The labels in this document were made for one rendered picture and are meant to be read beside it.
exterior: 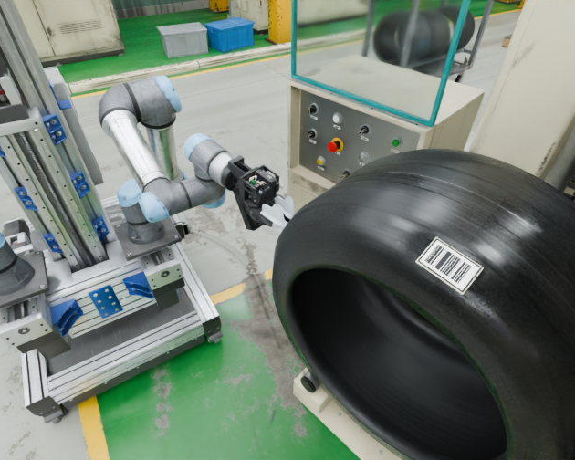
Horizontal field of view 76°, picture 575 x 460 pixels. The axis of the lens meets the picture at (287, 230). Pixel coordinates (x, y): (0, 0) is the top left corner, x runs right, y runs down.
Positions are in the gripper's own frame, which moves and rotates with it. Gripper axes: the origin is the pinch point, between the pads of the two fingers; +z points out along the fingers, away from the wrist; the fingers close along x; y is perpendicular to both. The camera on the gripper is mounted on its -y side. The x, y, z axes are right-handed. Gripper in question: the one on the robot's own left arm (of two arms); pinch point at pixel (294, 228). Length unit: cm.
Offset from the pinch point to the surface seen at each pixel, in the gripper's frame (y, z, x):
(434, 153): 25.4, 18.0, 9.7
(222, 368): -127, -30, -2
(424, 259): 26.0, 28.1, -11.4
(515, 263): 27.4, 35.6, -5.4
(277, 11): -125, -387, 390
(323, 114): -11, -38, 57
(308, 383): -28.5, 19.9, -11.9
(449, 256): 26.7, 30.0, -9.6
